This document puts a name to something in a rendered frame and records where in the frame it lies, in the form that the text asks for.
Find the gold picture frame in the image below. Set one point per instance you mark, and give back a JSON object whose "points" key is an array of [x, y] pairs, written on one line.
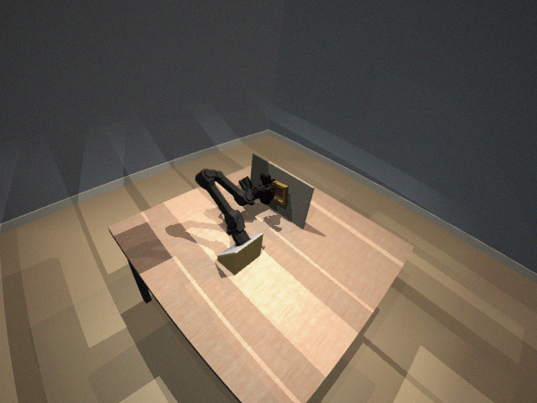
{"points": [[280, 193]]}

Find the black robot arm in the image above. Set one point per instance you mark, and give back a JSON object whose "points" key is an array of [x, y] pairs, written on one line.
{"points": [[234, 219]]}

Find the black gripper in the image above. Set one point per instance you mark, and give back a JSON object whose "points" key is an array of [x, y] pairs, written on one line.
{"points": [[265, 178]]}

